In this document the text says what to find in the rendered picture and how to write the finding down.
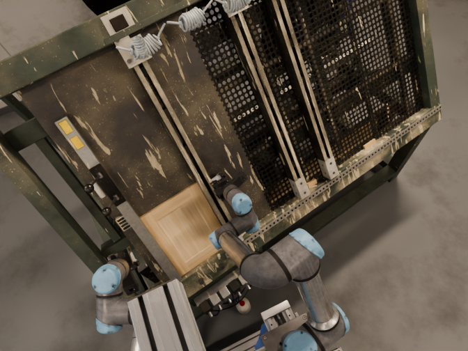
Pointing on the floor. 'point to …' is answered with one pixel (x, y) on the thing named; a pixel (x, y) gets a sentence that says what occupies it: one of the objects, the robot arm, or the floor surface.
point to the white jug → (244, 306)
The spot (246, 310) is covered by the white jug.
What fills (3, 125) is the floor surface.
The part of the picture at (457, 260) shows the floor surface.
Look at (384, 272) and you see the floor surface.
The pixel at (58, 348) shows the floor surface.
